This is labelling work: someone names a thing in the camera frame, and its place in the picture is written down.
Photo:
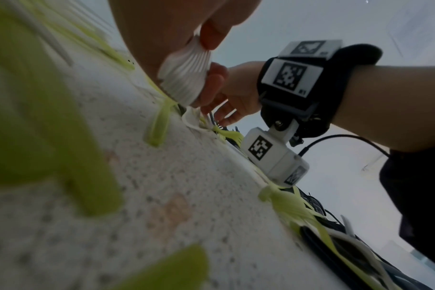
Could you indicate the person's right hand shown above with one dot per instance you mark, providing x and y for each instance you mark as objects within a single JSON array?
[{"x": 242, "y": 90}]

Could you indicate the person's left hand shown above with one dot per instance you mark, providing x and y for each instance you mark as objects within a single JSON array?
[{"x": 160, "y": 28}]

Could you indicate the pile of plastic cutlery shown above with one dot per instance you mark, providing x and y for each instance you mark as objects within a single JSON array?
[{"x": 42, "y": 113}]

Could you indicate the black marker right wrist band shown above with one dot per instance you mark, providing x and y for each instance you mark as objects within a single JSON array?
[{"x": 332, "y": 85}]

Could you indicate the blue door panel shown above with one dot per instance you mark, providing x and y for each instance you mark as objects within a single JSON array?
[{"x": 431, "y": 263}]

